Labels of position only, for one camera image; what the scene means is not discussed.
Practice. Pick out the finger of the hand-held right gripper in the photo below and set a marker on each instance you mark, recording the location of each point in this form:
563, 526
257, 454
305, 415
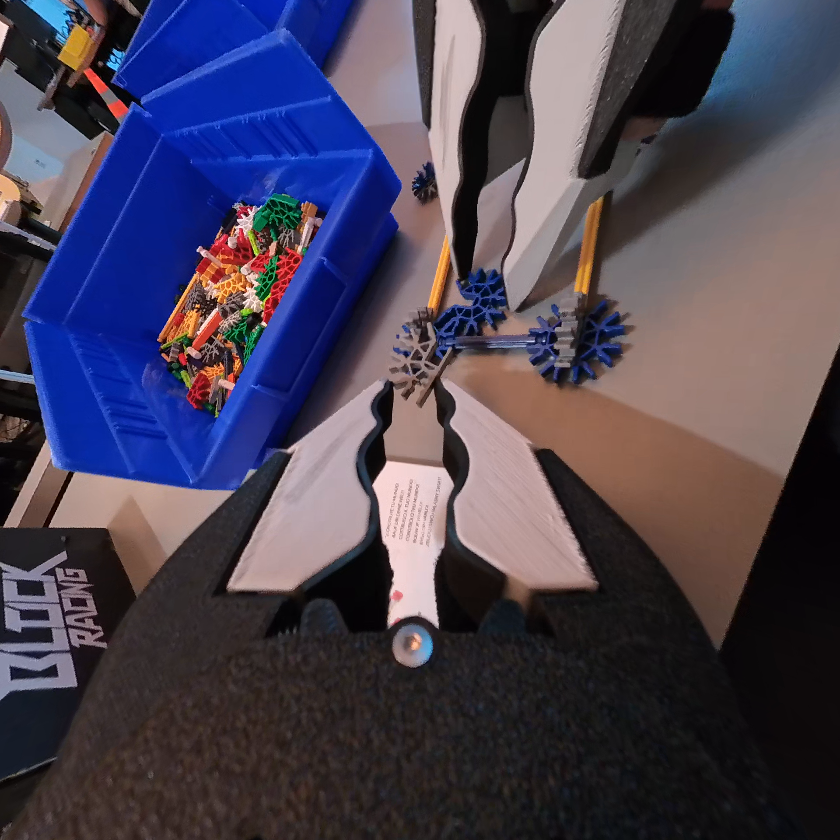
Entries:
449, 98
564, 98

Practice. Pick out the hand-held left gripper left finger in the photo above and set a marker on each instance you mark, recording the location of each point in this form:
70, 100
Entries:
308, 518

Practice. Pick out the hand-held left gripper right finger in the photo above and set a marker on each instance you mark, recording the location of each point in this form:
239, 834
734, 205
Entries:
518, 518

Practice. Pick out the yellow plastic rod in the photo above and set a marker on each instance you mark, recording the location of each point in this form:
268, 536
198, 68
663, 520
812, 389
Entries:
587, 253
439, 275

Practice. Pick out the blue plastic rod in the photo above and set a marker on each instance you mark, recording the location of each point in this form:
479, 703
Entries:
492, 341

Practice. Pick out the grey snowflake connector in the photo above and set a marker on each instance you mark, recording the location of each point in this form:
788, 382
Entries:
413, 367

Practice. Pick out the blue plastic bin with pieces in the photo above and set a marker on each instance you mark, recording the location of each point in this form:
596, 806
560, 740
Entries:
131, 420

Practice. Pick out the small blue grey connector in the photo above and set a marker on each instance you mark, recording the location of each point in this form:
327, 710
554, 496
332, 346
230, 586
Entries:
425, 184

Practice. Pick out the white instruction booklet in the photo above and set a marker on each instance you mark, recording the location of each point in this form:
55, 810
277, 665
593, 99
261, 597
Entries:
410, 512

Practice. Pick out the pile of colourful construction pieces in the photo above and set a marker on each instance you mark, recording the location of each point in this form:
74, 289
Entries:
236, 295

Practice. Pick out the empty blue plastic bin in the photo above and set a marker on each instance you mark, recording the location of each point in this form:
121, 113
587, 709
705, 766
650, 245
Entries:
197, 39

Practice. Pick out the black printed cardboard box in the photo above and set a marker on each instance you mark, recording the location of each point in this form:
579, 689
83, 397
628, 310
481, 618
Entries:
52, 590

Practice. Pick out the person's dark printed t-shirt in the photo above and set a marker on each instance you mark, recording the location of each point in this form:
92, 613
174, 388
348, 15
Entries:
787, 623

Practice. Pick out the orange striped cone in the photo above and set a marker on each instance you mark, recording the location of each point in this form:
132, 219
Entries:
105, 95

